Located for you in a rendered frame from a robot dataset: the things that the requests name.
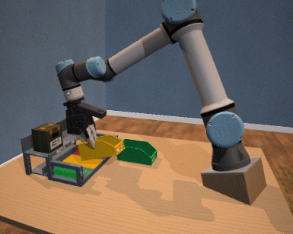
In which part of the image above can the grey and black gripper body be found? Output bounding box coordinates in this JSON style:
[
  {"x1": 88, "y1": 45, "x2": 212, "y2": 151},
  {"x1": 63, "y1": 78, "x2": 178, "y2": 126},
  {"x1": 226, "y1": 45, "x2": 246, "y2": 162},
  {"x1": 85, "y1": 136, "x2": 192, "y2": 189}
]
[{"x1": 63, "y1": 97, "x2": 93, "y2": 130}]

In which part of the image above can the green bin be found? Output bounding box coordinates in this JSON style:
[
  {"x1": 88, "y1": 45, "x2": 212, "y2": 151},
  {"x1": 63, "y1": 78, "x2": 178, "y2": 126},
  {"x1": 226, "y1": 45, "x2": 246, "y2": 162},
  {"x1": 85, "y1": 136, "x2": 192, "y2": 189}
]
[{"x1": 117, "y1": 139, "x2": 157, "y2": 166}]

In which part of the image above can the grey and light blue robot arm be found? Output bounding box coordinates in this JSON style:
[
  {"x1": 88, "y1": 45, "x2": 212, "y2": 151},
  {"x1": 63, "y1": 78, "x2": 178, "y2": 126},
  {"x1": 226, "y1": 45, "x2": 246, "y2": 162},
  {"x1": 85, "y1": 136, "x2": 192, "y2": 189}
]
[{"x1": 56, "y1": 0, "x2": 250, "y2": 172}]

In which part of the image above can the grey metal shelf rack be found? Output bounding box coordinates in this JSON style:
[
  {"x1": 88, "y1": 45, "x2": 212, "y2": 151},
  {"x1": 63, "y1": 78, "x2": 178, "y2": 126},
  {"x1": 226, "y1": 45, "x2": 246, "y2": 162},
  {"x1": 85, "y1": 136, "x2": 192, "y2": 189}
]
[{"x1": 21, "y1": 119, "x2": 111, "y2": 187}]

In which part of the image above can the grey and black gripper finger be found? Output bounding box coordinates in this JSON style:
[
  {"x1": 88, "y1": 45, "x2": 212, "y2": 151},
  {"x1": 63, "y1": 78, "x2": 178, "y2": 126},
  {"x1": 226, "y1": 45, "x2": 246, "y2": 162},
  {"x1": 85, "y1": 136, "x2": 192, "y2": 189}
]
[
  {"x1": 88, "y1": 120, "x2": 97, "y2": 141},
  {"x1": 79, "y1": 119, "x2": 95, "y2": 149}
]

